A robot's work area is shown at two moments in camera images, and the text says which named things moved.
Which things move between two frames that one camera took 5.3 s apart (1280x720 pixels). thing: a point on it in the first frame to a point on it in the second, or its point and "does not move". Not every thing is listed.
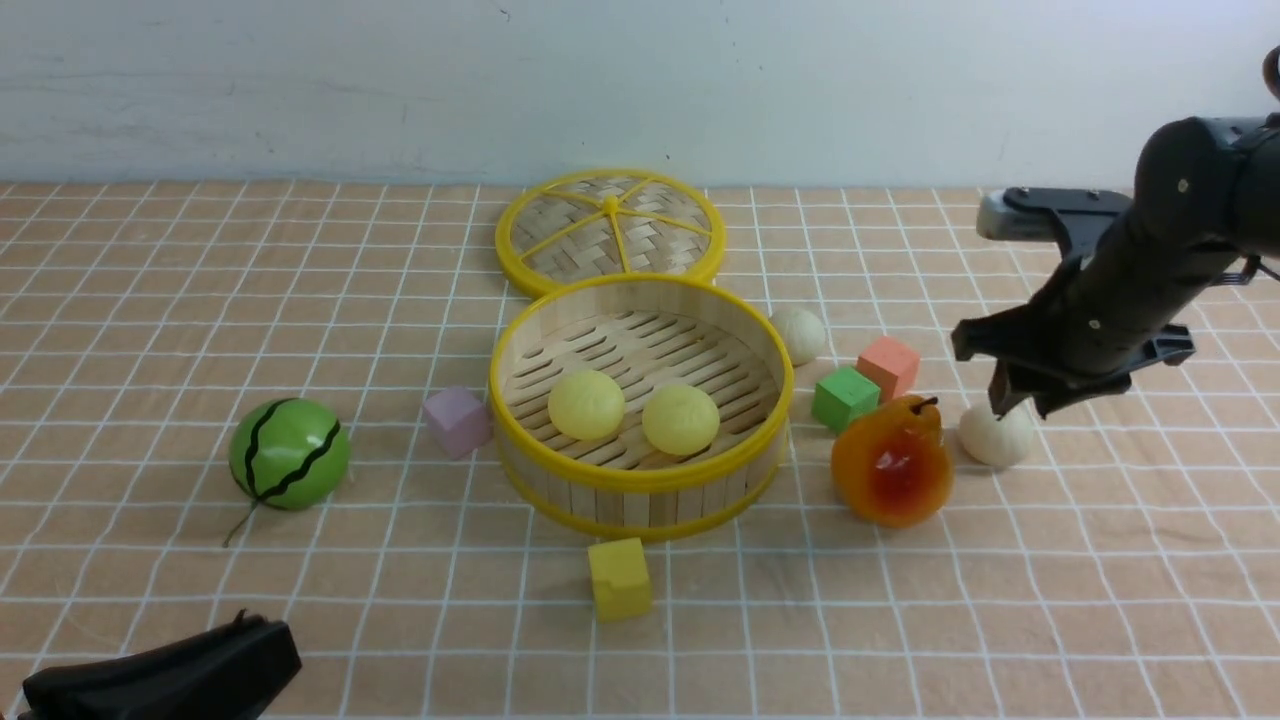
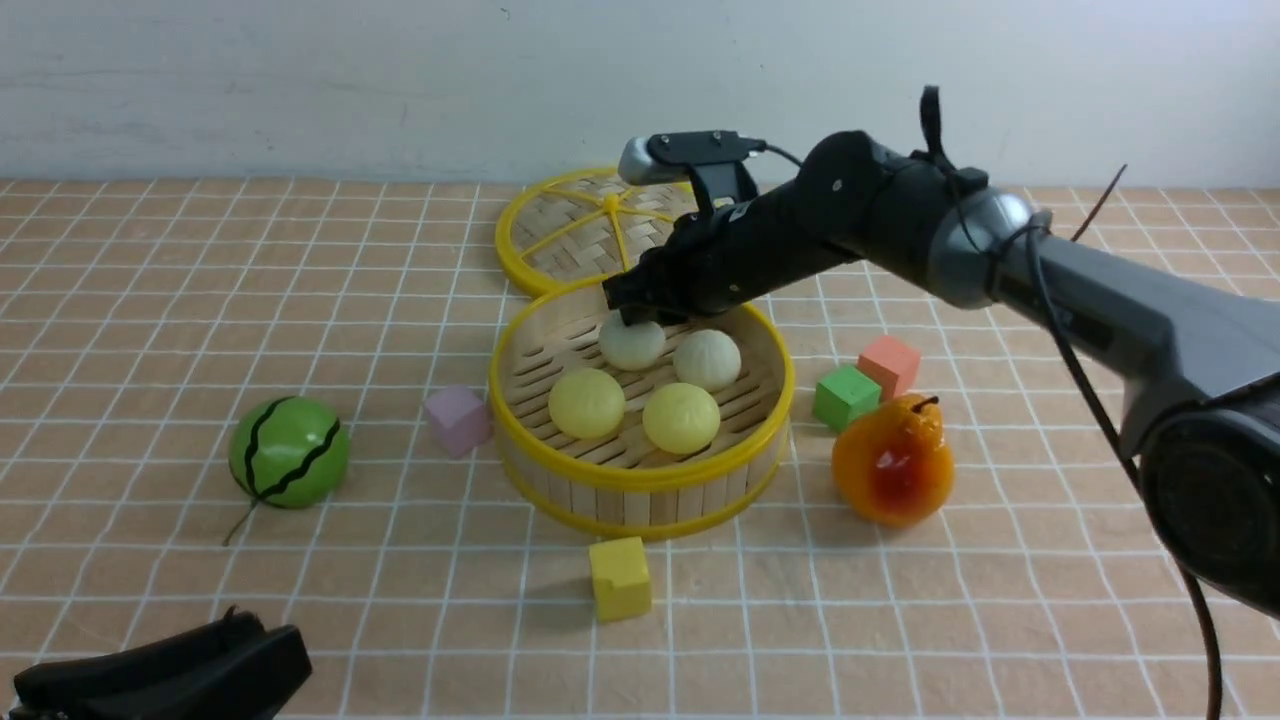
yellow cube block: (620, 579) does not move
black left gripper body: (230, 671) does not move
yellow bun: (681, 419) does not move
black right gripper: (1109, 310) to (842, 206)
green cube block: (843, 396) does not move
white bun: (1002, 442) to (630, 346)
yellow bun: (586, 405) does not move
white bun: (801, 332) to (707, 357)
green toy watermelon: (289, 454) does not move
